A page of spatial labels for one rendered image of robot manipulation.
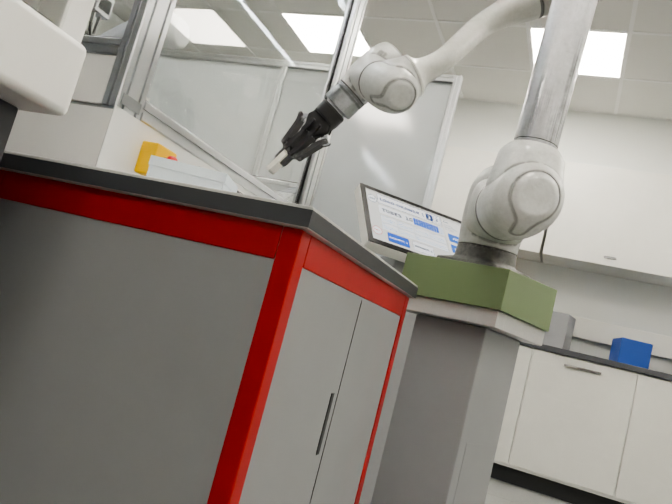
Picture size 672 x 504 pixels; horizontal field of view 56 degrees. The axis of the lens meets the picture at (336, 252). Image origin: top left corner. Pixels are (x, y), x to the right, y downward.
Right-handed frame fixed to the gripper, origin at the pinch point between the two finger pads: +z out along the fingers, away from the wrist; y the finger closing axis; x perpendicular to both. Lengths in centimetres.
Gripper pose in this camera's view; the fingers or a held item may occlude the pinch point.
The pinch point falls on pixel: (278, 162)
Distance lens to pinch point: 169.1
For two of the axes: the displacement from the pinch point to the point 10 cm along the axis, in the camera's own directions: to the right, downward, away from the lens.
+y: -5.8, -7.1, 4.1
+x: -3.5, -2.3, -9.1
